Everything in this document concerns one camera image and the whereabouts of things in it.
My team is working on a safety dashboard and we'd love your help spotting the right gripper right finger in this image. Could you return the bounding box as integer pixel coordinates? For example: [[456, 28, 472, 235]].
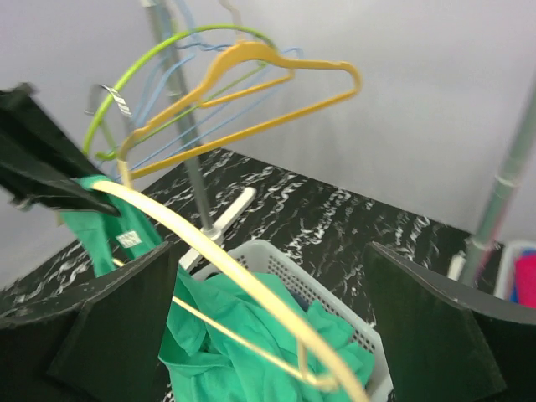
[[363, 242, 535, 401]]

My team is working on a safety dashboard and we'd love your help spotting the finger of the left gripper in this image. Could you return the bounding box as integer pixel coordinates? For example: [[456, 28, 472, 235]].
[[1, 137, 120, 216], [1, 83, 101, 178]]

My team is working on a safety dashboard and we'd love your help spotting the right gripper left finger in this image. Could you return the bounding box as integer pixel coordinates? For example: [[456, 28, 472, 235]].
[[1, 242, 178, 401]]

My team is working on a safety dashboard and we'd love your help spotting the lime green hanger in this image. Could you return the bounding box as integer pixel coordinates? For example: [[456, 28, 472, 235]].
[[81, 23, 277, 162]]

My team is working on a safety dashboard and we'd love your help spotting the cream white hanger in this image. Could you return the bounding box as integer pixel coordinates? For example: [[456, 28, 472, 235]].
[[90, 83, 372, 402]]

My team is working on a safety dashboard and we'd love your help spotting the green tank top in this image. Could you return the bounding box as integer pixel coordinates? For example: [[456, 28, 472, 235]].
[[58, 174, 376, 402]]

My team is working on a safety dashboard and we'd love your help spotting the yellow plastic hanger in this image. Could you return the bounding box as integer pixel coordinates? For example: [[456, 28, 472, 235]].
[[116, 40, 363, 179]]

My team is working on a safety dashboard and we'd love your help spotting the light blue wire hanger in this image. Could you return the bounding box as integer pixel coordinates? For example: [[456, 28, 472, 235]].
[[126, 1, 223, 168]]

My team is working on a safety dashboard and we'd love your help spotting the white side basket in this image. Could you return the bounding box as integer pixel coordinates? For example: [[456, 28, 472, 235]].
[[493, 240, 535, 301]]

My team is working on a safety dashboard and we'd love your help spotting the pink folded shirt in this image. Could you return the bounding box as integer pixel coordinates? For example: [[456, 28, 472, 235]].
[[514, 254, 535, 308]]

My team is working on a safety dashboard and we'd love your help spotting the white clothes rack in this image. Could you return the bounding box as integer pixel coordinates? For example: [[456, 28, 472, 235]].
[[142, 0, 536, 286]]

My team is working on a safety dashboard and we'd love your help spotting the white plastic basket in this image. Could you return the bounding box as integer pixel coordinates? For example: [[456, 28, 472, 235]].
[[190, 238, 394, 402]]

